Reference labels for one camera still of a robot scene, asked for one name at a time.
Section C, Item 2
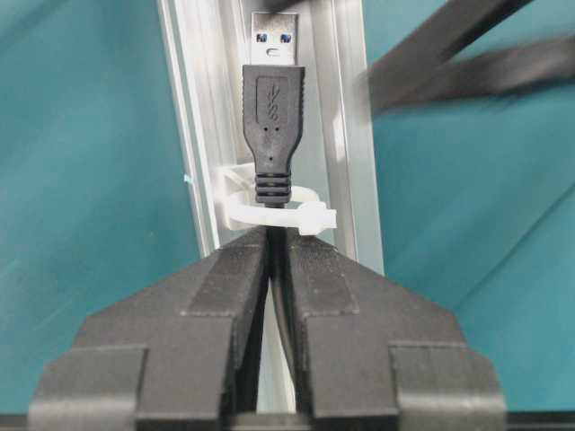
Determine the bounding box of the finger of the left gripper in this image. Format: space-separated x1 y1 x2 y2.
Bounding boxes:
354 0 575 110

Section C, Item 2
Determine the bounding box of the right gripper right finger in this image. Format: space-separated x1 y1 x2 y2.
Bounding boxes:
285 231 507 430

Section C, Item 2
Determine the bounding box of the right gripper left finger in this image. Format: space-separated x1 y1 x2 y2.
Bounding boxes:
28 228 269 430

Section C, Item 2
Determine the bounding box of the black USB cable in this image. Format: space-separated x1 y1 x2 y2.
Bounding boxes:
240 12 307 400

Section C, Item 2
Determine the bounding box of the middle white zip-tie ring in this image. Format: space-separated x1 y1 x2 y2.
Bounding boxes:
215 163 338 236

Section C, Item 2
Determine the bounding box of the silver aluminium rail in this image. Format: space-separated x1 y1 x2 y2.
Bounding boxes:
156 0 387 400

